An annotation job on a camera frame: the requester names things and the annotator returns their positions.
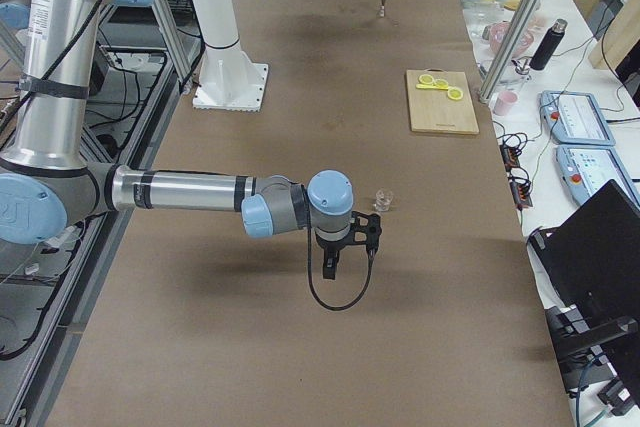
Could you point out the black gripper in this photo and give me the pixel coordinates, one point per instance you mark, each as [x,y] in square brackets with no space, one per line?
[331,249]

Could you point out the small clear glass cup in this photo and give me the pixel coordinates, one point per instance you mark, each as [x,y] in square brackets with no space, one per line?
[383,200]

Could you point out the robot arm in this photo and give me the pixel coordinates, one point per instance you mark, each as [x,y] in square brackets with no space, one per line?
[47,184]

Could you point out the pink cup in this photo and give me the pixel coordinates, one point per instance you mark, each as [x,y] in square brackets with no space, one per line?
[504,103]

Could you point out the lemon slice upper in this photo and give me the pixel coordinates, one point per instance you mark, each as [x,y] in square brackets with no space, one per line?
[426,79]

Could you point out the lemon slice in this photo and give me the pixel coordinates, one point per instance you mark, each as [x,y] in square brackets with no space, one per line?
[455,93]
[426,79]
[440,83]

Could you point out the yellow plastic knife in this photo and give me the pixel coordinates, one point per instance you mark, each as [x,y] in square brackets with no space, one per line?
[431,87]

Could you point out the lemon slice middle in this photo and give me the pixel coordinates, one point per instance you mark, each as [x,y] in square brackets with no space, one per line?
[440,83]

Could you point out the lemon slice lower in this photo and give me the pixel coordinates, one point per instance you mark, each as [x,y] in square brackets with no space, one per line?
[455,93]

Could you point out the bamboo cutting board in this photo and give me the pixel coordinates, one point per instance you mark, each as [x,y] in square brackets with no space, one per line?
[431,111]

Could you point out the black water bottle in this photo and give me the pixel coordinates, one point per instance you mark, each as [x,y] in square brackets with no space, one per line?
[548,45]

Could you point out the upper teach pendant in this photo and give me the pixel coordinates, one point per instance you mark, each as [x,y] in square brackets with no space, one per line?
[575,118]

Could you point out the teach pendant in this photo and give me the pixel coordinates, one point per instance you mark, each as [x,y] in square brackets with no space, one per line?
[575,118]
[586,168]

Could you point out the black laptop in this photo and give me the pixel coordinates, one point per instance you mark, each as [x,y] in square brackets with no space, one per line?
[592,259]

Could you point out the lower teach pendant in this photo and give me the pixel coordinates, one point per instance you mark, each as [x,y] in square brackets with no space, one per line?
[586,168]

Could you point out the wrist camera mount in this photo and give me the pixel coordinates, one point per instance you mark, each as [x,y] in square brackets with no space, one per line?
[365,230]

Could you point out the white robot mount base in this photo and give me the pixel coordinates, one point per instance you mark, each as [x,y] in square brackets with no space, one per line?
[228,79]

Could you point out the aluminium frame post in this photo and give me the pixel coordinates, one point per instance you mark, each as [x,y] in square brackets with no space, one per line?
[510,41]

